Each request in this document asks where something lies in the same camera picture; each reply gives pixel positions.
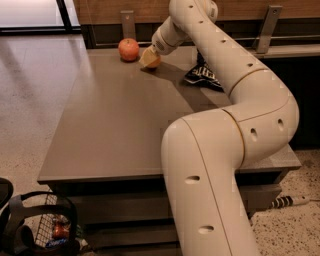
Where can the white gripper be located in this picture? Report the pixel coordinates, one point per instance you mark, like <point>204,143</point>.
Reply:
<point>159,44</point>

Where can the orange fruit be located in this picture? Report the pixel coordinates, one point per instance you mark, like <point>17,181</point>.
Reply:
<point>155,63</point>

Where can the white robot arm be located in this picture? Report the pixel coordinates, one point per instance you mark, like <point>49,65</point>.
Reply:
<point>201,152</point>

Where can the red apple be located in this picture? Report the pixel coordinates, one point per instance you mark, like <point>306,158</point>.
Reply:
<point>128,49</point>

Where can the dark blue chip bag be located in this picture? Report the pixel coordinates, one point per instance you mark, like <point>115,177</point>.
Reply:
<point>202,76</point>

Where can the grey drawer cabinet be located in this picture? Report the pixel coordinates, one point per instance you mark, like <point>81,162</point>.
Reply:
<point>116,116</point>

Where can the orange item in basket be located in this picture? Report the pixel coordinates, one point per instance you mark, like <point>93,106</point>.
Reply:
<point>60,231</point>

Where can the left metal bracket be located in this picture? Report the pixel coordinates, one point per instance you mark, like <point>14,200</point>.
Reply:
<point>128,24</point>

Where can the metal bracket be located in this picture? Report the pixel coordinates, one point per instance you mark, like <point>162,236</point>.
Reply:
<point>128,24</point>
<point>262,42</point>

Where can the right metal bracket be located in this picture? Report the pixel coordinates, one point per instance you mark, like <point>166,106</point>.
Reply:
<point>262,42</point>

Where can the black wire basket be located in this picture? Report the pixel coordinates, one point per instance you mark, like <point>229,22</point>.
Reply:
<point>27,221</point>

